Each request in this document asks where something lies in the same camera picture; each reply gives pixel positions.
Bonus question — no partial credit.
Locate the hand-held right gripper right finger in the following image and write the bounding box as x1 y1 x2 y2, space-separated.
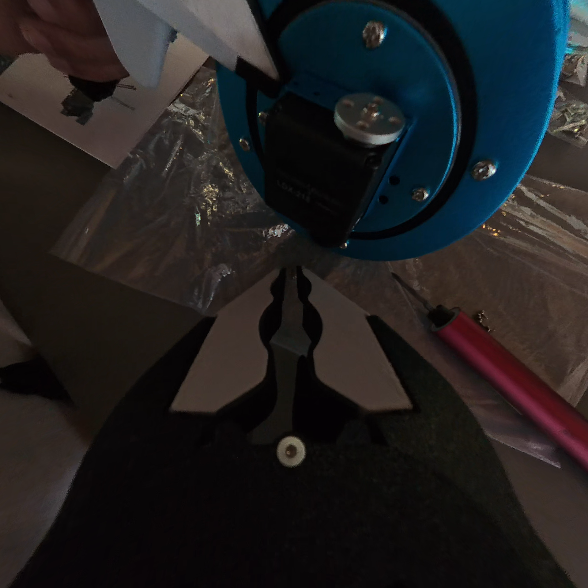
295 268 419 413

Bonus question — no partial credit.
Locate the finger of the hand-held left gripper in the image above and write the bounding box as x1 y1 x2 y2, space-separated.
99 0 282 98

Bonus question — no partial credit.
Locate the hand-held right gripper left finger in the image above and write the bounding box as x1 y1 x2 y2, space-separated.
169 268 289 412

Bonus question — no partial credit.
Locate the black servo with silver horn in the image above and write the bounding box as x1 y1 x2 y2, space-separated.
264 89 409 249

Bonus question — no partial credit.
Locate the blue robot arm turntable base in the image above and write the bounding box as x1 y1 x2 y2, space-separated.
213 0 572 262

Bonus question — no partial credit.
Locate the dark grey desk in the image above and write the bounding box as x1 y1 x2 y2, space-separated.
0 101 588 588

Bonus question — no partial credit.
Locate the person's left hand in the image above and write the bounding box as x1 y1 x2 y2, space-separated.
0 0 130 84

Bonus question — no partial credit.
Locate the white instruction sheet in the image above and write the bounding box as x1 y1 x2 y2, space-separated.
0 34 213 170

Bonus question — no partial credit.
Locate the pink screwdriver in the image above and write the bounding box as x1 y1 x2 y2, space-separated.
390 271 588 465

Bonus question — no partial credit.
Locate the large clear plastic bag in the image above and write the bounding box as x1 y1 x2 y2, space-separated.
51 64 588 469

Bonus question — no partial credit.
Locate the person's white shirt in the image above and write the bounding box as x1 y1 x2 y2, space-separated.
0 285 92 588

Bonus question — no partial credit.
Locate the group of small screw bags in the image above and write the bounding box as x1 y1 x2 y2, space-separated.
549 41 588 141

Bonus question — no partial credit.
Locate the black shoulder strap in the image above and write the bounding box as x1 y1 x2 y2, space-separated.
0 360 72 407

